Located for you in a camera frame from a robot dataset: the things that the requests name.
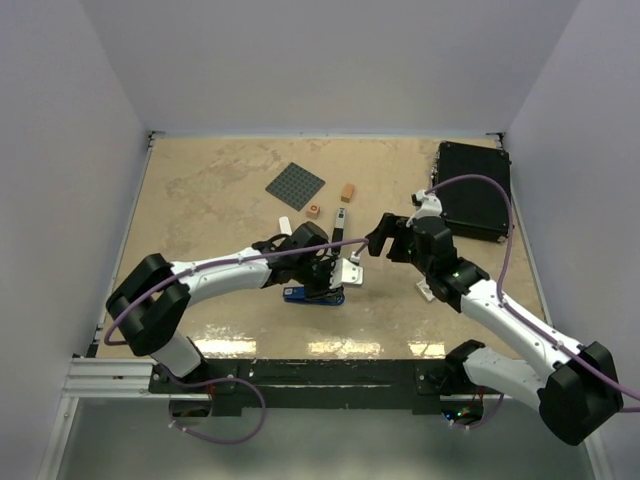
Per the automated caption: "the white staple box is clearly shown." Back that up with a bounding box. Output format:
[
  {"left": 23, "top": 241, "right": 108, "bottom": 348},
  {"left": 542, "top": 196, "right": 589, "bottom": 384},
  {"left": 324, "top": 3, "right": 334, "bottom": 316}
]
[{"left": 416, "top": 280, "right": 434, "bottom": 302}]

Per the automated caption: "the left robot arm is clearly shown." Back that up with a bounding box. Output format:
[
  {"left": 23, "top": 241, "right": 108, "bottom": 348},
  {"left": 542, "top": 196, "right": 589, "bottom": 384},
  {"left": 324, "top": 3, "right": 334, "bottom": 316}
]
[{"left": 104, "top": 221, "right": 344, "bottom": 392}]

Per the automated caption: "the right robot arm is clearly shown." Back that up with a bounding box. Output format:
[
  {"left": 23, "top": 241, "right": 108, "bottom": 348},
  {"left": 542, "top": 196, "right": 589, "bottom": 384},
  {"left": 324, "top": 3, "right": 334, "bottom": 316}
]
[{"left": 367, "top": 213, "right": 624, "bottom": 446}]

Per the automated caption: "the white stapler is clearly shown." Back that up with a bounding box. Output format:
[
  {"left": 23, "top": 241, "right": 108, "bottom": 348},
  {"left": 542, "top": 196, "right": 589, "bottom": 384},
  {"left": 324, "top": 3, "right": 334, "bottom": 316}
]
[{"left": 278, "top": 216, "right": 292, "bottom": 235}]

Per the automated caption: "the plain wooden block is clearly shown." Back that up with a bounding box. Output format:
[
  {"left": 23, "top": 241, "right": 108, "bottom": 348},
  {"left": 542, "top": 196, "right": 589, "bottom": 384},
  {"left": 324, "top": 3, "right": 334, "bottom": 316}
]
[{"left": 340, "top": 183, "right": 355, "bottom": 203}]

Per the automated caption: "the wooden letter cube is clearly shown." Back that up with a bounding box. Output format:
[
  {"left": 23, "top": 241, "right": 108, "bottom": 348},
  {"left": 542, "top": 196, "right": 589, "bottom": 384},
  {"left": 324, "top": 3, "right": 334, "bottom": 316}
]
[{"left": 306, "top": 204, "right": 320, "bottom": 219}]

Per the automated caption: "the black case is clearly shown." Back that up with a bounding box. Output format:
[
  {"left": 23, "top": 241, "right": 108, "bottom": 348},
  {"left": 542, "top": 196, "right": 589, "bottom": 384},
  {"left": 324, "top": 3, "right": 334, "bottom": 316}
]
[{"left": 431, "top": 141, "right": 511, "bottom": 243}]

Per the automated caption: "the grey studded baseplate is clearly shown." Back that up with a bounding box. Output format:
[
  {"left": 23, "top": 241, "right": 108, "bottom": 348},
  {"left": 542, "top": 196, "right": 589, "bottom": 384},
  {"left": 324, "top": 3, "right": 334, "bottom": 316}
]
[{"left": 265, "top": 162, "right": 325, "bottom": 211}]

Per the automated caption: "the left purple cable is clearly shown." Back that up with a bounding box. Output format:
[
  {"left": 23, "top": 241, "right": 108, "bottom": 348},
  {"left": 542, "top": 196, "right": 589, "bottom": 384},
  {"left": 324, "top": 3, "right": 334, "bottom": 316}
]
[{"left": 103, "top": 238, "right": 371, "bottom": 445}]

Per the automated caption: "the purple cable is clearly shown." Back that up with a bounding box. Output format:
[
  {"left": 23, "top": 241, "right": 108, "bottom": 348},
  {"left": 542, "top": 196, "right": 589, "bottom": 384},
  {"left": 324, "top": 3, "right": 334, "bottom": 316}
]
[
  {"left": 103, "top": 238, "right": 371, "bottom": 445},
  {"left": 427, "top": 174, "right": 640, "bottom": 431}
]

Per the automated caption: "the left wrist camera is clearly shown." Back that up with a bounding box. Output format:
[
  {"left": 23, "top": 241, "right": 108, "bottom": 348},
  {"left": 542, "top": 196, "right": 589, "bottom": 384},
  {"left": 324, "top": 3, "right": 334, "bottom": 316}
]
[{"left": 330, "top": 253, "right": 364, "bottom": 289}]

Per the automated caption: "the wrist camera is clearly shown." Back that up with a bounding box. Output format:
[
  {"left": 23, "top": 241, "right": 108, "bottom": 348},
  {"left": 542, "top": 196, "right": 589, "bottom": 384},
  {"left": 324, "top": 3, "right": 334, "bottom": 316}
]
[
  {"left": 330, "top": 253, "right": 364, "bottom": 289},
  {"left": 406, "top": 190, "right": 442, "bottom": 227}
]

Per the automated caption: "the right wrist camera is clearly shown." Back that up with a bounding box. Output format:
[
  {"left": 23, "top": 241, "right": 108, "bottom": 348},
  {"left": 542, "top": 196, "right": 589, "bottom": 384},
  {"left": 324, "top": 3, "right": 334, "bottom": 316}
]
[{"left": 406, "top": 190, "right": 442, "bottom": 227}]

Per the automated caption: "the black base frame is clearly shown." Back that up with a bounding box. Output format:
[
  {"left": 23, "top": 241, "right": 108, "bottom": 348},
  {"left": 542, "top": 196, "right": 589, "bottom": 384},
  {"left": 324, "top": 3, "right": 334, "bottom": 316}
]
[{"left": 149, "top": 359, "right": 477, "bottom": 417}]

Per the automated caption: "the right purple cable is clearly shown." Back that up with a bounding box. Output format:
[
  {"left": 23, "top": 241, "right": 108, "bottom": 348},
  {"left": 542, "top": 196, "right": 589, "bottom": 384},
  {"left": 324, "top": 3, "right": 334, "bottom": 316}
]
[{"left": 427, "top": 174, "right": 640, "bottom": 431}]

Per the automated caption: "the aluminium rail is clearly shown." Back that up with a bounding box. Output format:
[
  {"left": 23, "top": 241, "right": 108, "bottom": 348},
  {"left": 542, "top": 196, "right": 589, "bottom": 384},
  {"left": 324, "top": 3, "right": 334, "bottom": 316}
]
[{"left": 62, "top": 358, "right": 154, "bottom": 399}]

